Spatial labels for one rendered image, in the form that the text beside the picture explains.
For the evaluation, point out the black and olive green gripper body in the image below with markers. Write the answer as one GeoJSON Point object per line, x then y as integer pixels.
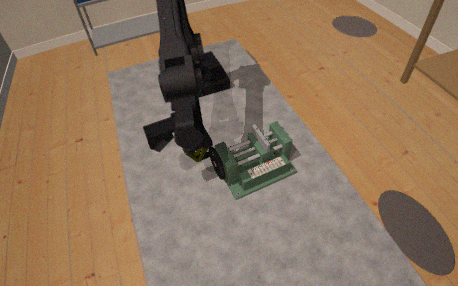
{"type": "Point", "coordinates": [206, 143]}

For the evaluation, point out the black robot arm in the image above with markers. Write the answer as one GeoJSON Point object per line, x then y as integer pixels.
{"type": "Point", "coordinates": [181, 81]}

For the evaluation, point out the green bench vise with handwheel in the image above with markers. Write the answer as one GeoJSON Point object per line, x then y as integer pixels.
{"type": "Point", "coordinates": [246, 170]}

